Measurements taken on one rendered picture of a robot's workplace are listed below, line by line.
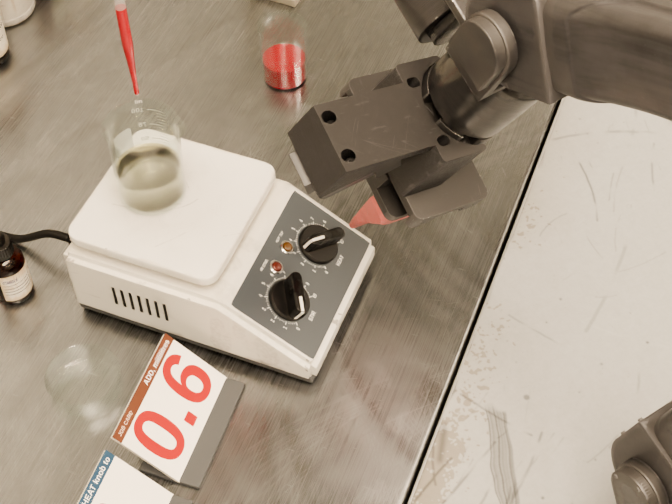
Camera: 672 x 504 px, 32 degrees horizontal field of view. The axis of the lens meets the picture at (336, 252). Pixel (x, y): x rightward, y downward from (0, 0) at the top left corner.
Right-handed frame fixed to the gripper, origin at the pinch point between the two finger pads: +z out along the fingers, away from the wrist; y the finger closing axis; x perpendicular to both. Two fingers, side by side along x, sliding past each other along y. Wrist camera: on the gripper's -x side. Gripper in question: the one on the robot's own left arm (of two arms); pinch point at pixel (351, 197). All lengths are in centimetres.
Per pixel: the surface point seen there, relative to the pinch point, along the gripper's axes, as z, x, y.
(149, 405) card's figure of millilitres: 11.5, -15.2, 6.8
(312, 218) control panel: 7.4, 1.5, -1.3
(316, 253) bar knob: 7.0, 0.1, 1.5
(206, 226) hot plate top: 7.5, -7.2, -3.2
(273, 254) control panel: 7.4, -3.1, 0.4
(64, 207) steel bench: 23.2, -9.4, -12.7
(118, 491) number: 11.3, -19.9, 11.4
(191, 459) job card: 12.1, -13.8, 11.4
